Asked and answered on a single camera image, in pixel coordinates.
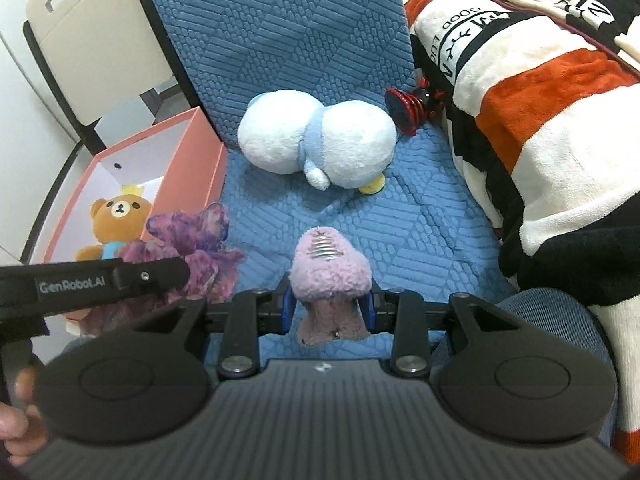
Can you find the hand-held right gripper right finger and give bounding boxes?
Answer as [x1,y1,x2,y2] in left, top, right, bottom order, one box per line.
[357,287,521,378]

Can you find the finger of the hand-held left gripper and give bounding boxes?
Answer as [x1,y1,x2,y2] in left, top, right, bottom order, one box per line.
[112,258,192,293]

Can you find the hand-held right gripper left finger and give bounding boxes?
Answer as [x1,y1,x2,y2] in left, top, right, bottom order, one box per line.
[132,272,297,380]

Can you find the pink fuzzy hair clip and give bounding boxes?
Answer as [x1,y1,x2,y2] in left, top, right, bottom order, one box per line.
[291,226,373,347]

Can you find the purple fabric flower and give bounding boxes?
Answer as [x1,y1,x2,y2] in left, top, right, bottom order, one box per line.
[80,202,246,336]

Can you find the brown bear plush toy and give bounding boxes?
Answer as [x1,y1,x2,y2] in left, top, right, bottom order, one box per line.
[75,195,153,262]

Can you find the pink cardboard box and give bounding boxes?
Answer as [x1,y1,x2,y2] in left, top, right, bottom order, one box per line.
[22,106,228,267]

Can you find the person's left hand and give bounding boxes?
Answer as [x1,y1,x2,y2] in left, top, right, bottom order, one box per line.
[0,365,48,467]

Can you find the white and blue plush toy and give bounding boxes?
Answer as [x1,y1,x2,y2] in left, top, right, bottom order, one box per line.
[237,90,398,196]

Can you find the person's blue trouser leg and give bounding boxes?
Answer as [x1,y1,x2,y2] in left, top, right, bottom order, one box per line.
[430,287,618,453]

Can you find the red and black flexible tripod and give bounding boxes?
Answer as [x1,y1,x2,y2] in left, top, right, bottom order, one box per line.
[385,77,453,137]

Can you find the cream folding chair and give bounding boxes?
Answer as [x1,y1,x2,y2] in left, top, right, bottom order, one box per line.
[22,0,196,156]

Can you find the striped fleece blanket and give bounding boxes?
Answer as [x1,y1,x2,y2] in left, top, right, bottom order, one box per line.
[395,0,640,461]

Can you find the blue quilted chair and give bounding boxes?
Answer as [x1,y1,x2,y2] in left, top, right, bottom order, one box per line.
[125,0,516,366]

